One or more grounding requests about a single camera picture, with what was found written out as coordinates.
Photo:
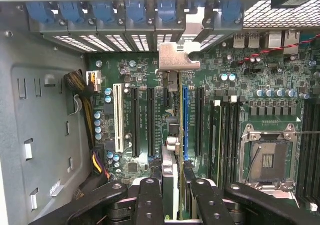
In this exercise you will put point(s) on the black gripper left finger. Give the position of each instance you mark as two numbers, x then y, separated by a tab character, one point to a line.
147	205

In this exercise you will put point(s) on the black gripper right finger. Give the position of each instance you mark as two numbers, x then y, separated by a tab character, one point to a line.
207	205

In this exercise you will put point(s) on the CPU socket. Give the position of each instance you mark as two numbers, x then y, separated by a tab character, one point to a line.
268	157

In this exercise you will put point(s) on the black long expansion slot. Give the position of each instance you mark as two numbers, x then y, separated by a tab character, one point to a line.
199	122
151	122
135	122

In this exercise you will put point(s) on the blue expansion slot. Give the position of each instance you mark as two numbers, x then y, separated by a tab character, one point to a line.
185	122

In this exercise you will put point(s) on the white PCI expansion slot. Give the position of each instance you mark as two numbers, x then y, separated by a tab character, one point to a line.
118	117

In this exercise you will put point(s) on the black short expansion slot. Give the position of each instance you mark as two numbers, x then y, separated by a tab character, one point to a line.
167	97

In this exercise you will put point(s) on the thin socket locking lever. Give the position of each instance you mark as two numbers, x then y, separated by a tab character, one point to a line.
307	133

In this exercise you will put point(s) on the green motherboard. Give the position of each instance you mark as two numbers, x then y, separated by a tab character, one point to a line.
250	80

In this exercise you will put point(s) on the white power connector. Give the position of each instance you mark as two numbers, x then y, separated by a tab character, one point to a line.
96	81

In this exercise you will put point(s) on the black open PC case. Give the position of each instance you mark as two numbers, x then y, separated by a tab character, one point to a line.
37	110

